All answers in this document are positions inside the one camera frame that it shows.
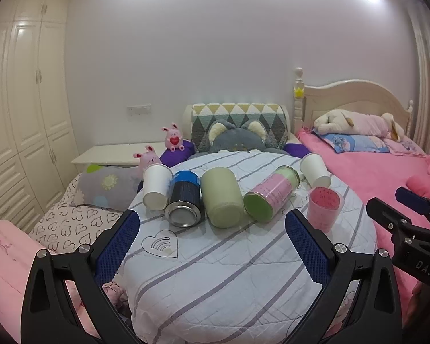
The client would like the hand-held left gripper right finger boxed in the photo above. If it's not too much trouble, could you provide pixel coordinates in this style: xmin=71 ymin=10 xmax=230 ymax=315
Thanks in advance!
xmin=284 ymin=209 xmax=404 ymax=344

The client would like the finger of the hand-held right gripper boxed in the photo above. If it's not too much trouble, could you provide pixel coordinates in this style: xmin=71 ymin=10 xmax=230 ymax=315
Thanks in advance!
xmin=395 ymin=186 xmax=430 ymax=220
xmin=366 ymin=197 xmax=417 ymax=245

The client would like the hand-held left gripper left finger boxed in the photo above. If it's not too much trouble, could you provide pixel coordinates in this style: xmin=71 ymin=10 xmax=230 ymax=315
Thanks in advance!
xmin=20 ymin=209 xmax=146 ymax=344

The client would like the pink plastic cup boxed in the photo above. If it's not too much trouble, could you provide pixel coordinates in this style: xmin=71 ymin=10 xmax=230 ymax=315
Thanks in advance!
xmin=307 ymin=187 xmax=345 ymax=233

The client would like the white paper cup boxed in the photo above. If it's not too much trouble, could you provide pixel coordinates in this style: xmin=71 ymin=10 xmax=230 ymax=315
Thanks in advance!
xmin=300 ymin=153 xmax=332 ymax=188
xmin=142 ymin=164 xmax=173 ymax=211

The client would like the pale green cup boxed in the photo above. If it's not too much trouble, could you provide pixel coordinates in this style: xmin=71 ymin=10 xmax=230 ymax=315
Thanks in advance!
xmin=200 ymin=168 xmax=245 ymax=229

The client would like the heart print bedsheet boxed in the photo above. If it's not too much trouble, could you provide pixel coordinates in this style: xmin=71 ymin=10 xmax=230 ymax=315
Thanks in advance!
xmin=29 ymin=177 xmax=137 ymax=256

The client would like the pink bedsheet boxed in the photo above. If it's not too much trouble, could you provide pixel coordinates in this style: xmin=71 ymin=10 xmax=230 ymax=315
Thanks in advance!
xmin=295 ymin=128 xmax=430 ymax=332

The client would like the grey floral pillow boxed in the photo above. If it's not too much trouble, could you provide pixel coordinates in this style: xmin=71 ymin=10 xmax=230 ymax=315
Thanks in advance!
xmin=71 ymin=165 xmax=144 ymax=212

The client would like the pink and green can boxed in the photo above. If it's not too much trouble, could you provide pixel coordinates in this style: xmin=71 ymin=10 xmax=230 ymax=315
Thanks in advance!
xmin=243 ymin=165 xmax=301 ymax=222

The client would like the blue cartoon pillow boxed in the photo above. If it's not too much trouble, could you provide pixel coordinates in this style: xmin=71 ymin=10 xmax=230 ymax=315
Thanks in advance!
xmin=313 ymin=131 xmax=425 ymax=157

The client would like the blue and black can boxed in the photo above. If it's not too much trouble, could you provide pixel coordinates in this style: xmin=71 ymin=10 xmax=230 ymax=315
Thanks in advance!
xmin=165 ymin=171 xmax=206 ymax=227

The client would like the white nightstand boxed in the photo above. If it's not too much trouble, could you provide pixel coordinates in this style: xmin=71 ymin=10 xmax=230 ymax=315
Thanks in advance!
xmin=71 ymin=142 xmax=170 ymax=167

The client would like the white and pink dog plush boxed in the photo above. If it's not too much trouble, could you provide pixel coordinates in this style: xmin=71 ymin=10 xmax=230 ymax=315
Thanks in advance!
xmin=313 ymin=110 xmax=405 ymax=142

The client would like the purple pillow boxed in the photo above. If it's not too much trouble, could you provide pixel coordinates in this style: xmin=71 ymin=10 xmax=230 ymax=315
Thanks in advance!
xmin=160 ymin=140 xmax=195 ymax=167
xmin=284 ymin=142 xmax=311 ymax=158

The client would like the light pink folded blanket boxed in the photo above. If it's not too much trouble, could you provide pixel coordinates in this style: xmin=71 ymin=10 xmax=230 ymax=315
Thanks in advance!
xmin=0 ymin=220 xmax=130 ymax=341

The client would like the white wooden bed headboard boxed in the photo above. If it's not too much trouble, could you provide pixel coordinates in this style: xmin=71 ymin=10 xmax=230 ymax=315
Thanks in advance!
xmin=293 ymin=67 xmax=415 ymax=141

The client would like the white curtain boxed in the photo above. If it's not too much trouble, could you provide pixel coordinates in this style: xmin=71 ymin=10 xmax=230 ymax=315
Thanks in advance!
xmin=404 ymin=0 xmax=430 ymax=155

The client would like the pink bunny plush red heart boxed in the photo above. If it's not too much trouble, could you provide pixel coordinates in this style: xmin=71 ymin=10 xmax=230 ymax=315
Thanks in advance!
xmin=161 ymin=123 xmax=186 ymax=152

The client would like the grey cat plush cushion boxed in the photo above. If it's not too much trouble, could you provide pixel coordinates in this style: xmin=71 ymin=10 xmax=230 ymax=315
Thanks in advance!
xmin=191 ymin=120 xmax=291 ymax=158

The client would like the triangle pattern headboard cover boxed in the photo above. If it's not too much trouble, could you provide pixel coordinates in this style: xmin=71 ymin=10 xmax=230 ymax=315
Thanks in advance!
xmin=191 ymin=103 xmax=289 ymax=153

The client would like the cream wardrobe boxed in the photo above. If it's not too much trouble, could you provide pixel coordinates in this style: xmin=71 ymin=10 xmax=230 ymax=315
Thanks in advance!
xmin=0 ymin=0 xmax=80 ymax=233

